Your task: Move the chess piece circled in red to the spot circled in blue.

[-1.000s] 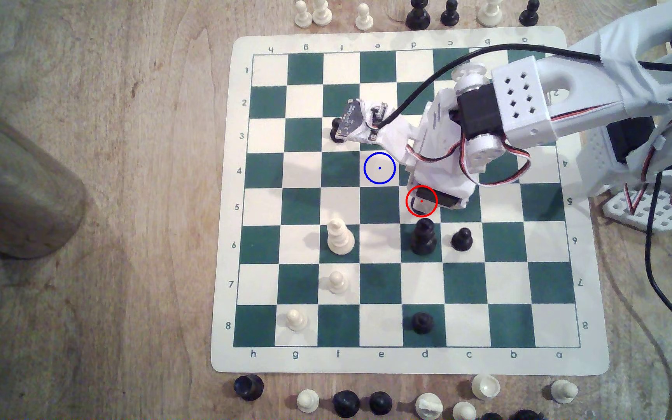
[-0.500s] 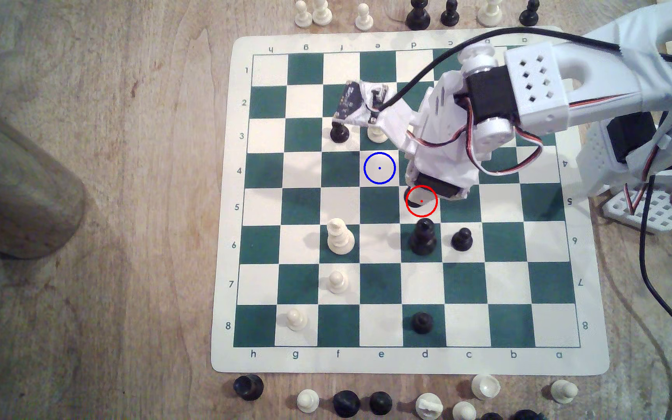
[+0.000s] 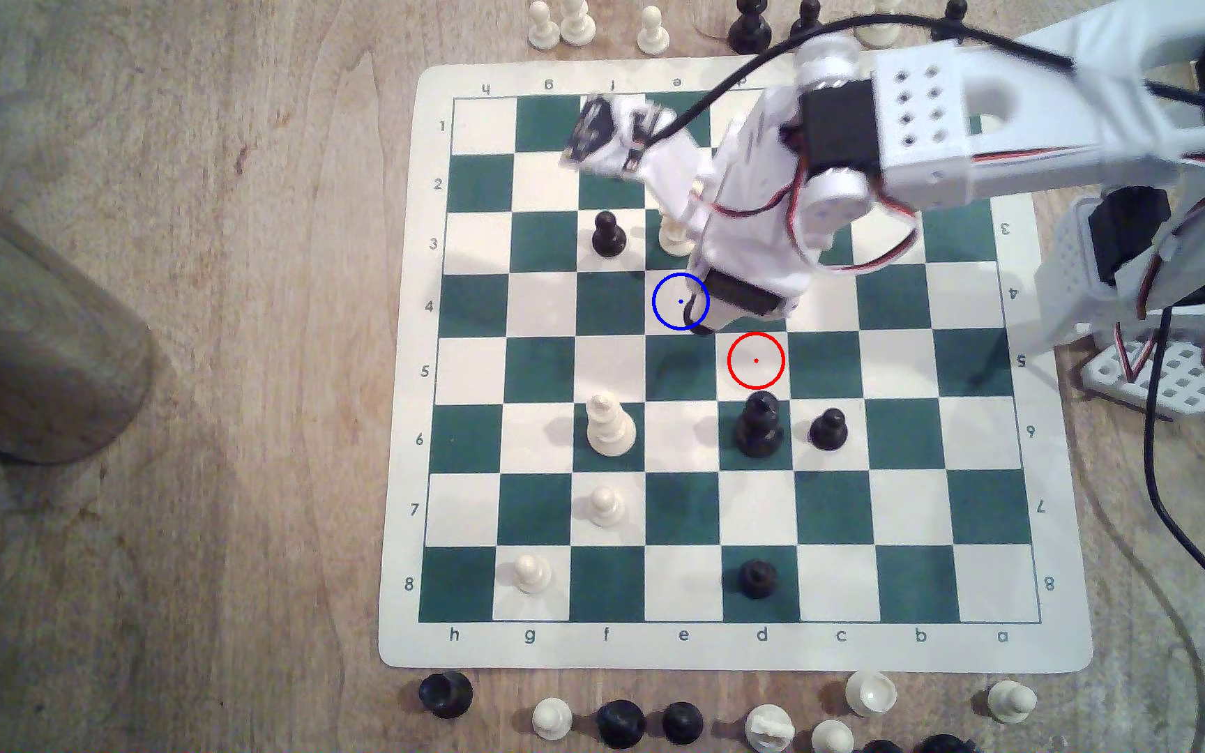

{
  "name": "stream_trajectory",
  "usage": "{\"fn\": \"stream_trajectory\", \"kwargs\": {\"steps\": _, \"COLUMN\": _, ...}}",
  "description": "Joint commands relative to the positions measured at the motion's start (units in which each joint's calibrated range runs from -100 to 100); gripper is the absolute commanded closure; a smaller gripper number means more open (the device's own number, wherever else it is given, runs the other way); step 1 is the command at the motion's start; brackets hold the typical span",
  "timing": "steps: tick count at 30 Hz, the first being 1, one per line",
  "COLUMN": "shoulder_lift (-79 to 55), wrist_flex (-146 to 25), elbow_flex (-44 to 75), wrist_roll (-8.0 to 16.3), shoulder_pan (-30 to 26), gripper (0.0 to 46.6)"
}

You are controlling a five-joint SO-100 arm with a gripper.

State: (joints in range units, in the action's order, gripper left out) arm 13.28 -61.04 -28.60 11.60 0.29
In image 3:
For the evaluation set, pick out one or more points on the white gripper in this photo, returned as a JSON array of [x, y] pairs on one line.
[[742, 296]]

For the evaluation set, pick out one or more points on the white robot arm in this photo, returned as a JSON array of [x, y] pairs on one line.
[[1031, 120]]

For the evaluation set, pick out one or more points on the black chess pawn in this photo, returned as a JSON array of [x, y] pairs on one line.
[[682, 723], [749, 29], [609, 238], [949, 15], [758, 579], [808, 15], [828, 430]]

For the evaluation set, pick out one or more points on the tall white chess piece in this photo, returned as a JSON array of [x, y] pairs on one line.
[[610, 429]]

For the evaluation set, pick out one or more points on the tall black chess piece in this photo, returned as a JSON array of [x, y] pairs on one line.
[[758, 427]]

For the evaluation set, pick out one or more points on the green white chess mat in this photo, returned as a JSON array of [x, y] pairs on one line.
[[874, 523]]

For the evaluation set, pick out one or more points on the black chess rook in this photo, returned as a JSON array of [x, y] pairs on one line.
[[446, 694]]

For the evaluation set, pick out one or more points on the white chess rook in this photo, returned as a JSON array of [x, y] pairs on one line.
[[870, 693]]

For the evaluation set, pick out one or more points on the white chess knight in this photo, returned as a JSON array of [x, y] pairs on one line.
[[770, 730]]

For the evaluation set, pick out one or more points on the brown wooden cylinder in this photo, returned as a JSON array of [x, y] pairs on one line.
[[27, 335]]

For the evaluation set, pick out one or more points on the white perforated base plate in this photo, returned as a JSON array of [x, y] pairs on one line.
[[1173, 382]]

